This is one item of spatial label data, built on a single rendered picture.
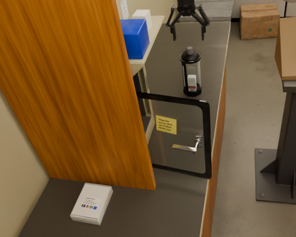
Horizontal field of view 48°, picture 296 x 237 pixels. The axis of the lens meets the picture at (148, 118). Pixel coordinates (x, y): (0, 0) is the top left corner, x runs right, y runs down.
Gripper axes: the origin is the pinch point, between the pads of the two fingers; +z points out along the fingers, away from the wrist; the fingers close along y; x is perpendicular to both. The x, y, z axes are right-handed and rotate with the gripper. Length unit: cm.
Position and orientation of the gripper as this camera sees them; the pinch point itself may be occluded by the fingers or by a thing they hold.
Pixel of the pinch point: (188, 37)
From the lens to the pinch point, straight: 164.9
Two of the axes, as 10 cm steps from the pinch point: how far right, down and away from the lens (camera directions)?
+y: 9.6, 0.5, -2.8
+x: 2.4, -6.8, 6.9
